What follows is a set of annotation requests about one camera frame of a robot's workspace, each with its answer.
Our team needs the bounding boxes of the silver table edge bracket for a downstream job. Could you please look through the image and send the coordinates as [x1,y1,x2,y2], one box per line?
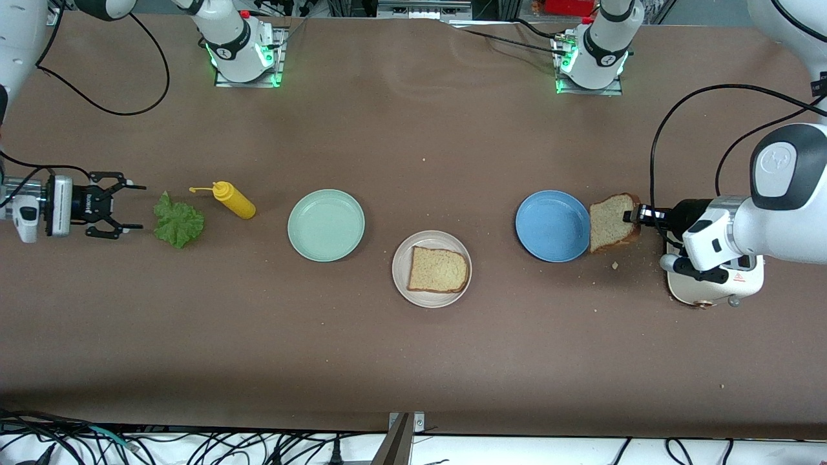
[388,411,426,435]

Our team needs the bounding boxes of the teal floor cable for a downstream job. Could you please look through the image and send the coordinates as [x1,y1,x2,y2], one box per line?
[89,424,140,452]

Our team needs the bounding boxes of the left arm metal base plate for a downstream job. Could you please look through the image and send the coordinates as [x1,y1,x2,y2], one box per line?
[554,36,624,96]

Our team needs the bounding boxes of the green lettuce leaf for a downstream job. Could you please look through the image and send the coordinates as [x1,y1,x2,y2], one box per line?
[152,191,206,249]

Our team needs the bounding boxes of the brown bread slice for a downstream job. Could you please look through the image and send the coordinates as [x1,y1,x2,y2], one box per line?
[589,192,642,254]
[406,246,470,295]

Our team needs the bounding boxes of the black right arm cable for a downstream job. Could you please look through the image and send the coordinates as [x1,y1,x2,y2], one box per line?
[0,0,171,207]

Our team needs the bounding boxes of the blue plate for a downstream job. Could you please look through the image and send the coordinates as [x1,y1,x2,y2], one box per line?
[515,190,593,264]

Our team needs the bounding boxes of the dark metal frame strut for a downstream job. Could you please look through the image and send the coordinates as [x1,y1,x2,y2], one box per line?
[370,413,414,465]

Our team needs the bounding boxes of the mint green plate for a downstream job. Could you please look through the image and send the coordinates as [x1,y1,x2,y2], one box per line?
[287,189,366,263]

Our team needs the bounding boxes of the white toaster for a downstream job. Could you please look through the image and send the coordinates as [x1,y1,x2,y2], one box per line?
[665,229,765,309]

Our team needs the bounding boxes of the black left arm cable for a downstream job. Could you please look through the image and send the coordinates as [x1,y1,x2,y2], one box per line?
[649,83,827,246]

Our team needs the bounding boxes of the tangled black floor cables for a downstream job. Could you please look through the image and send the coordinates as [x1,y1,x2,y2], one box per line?
[0,407,362,465]

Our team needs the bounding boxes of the yellow squeeze bottle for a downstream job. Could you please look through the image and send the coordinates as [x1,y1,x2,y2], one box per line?
[189,181,256,220]

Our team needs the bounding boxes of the silver back frame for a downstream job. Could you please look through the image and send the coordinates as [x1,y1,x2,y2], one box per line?
[377,0,474,20]

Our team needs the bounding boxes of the red box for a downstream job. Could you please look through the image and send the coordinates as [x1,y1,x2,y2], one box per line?
[545,0,598,17]

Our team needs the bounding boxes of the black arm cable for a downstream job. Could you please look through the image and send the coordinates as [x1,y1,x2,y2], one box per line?
[0,0,171,207]
[649,83,827,246]

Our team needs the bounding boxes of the black base power cable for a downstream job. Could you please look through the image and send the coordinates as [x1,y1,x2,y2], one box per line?
[449,18,569,59]

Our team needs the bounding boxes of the beige plate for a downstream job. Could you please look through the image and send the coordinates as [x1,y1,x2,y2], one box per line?
[392,230,473,309]

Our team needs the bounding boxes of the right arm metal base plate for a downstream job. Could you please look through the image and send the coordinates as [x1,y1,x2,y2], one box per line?
[213,26,288,88]

